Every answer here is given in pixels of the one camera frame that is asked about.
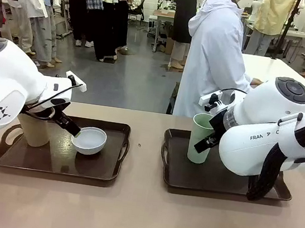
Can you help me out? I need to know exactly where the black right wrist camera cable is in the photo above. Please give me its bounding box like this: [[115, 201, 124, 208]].
[[221, 86, 248, 96]]

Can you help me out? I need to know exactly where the person in white hooded coat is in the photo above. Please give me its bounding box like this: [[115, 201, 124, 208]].
[[172, 0, 273, 127]]

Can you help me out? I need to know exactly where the dark brown tray beige set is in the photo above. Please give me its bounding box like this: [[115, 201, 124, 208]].
[[0, 106, 134, 185]]

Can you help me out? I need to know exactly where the tall green cup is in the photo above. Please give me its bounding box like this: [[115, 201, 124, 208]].
[[186, 111, 218, 166]]

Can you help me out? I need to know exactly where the grey sweater black trousers mannequin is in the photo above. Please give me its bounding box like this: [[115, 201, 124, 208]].
[[53, 0, 100, 50]]

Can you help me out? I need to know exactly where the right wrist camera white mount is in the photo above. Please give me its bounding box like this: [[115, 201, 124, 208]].
[[197, 88, 224, 114]]

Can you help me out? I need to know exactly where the white side table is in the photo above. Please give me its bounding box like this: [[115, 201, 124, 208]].
[[234, 52, 305, 113]]

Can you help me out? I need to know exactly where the tall beige cup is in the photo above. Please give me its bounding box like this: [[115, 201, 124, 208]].
[[13, 106, 56, 150]]

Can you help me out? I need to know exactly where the black left wrist camera cable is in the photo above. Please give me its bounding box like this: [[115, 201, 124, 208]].
[[22, 76, 86, 124]]

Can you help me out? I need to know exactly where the dark brown tray green set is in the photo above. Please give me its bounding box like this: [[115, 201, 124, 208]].
[[156, 127, 299, 203]]

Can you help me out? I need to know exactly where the dark green bag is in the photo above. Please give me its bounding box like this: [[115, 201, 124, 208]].
[[170, 81, 181, 101]]

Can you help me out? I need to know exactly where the person's right forearm white sleeve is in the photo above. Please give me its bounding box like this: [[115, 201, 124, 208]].
[[237, 64, 257, 90]]

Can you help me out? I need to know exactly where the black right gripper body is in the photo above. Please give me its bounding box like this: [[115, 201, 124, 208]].
[[207, 105, 231, 142]]

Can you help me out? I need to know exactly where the black office chair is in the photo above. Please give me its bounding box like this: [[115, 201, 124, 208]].
[[126, 0, 148, 26]]

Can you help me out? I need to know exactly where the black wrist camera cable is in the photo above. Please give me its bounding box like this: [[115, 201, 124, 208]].
[[221, 86, 248, 96], [22, 76, 86, 124]]

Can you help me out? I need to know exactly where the background work table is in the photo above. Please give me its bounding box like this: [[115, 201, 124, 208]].
[[144, 6, 178, 56]]

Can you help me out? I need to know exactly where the white bowl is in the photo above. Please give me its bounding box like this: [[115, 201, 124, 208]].
[[69, 124, 109, 158]]

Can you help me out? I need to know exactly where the person's right hand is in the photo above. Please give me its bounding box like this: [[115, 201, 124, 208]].
[[250, 77, 265, 88]]

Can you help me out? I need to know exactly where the dark plastic stool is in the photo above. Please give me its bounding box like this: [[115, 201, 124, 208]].
[[166, 98, 177, 116]]

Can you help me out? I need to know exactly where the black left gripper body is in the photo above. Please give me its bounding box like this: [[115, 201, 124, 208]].
[[51, 100, 72, 123]]

